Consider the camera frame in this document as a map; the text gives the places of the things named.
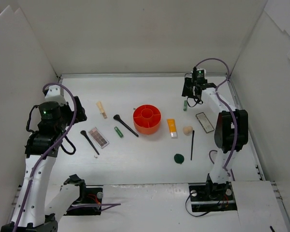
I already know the orange sunscreen tube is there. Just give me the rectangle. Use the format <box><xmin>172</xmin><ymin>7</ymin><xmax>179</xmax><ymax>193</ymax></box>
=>
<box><xmin>166</xmin><ymin>119</ymin><xmax>177</xmax><ymax>139</ymax></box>

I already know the orange round organizer container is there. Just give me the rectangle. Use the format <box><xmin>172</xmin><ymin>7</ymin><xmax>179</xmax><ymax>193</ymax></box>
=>
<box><xmin>132</xmin><ymin>104</ymin><xmax>161</xmax><ymax>135</ymax></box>

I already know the dark green round compact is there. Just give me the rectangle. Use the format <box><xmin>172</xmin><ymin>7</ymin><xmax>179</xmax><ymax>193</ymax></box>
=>
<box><xmin>174</xmin><ymin>154</ymin><xmax>185</xmax><ymax>164</ymax></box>

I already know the large black makeup brush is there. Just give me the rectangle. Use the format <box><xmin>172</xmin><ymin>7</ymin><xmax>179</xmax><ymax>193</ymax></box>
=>
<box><xmin>113</xmin><ymin>114</ymin><xmax>139</xmax><ymax>137</ymax></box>

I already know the green lip balm stick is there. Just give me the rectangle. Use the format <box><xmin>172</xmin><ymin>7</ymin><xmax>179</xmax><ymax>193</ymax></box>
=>
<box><xmin>114</xmin><ymin>127</ymin><xmax>124</xmax><ymax>138</ymax></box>

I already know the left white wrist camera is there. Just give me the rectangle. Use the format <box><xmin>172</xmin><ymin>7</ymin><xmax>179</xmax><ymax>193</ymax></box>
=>
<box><xmin>44</xmin><ymin>85</ymin><xmax>66</xmax><ymax>106</ymax></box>

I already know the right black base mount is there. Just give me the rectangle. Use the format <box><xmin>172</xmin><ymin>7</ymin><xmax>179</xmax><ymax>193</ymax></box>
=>
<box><xmin>185</xmin><ymin>182</ymin><xmax>237</xmax><ymax>218</ymax></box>

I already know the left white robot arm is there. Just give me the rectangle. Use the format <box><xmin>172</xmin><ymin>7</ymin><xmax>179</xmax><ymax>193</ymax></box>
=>
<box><xmin>1</xmin><ymin>96</ymin><xmax>87</xmax><ymax>232</ymax></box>

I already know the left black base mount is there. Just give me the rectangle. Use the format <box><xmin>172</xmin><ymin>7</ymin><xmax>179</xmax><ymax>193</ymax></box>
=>
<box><xmin>64</xmin><ymin>186</ymin><xmax>103</xmax><ymax>216</ymax></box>

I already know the beige concealer tube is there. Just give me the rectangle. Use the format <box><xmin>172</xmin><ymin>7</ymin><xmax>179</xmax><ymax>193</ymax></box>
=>
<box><xmin>96</xmin><ymin>101</ymin><xmax>107</xmax><ymax>119</ymax></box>

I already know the brown eyeshadow palette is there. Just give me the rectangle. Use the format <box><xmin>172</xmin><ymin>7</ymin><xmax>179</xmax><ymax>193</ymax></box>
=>
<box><xmin>88</xmin><ymin>127</ymin><xmax>109</xmax><ymax>149</ymax></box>

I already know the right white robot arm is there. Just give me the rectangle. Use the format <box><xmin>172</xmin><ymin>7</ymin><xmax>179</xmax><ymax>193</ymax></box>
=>
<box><xmin>182</xmin><ymin>67</ymin><xmax>248</xmax><ymax>199</ymax></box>

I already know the beige makeup sponge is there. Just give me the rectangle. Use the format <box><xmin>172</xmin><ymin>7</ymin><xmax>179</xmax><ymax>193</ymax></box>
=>
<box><xmin>183</xmin><ymin>126</ymin><xmax>193</xmax><ymax>136</ymax></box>

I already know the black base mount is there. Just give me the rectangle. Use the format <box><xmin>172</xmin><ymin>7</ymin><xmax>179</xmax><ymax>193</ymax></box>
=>
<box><xmin>64</xmin><ymin>186</ymin><xmax>103</xmax><ymax>216</ymax></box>
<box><xmin>185</xmin><ymin>182</ymin><xmax>237</xmax><ymax>218</ymax></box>

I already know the small black makeup brush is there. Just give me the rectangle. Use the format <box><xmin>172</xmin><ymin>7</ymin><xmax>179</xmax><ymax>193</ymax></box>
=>
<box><xmin>80</xmin><ymin>130</ymin><xmax>100</xmax><ymax>155</ymax></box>

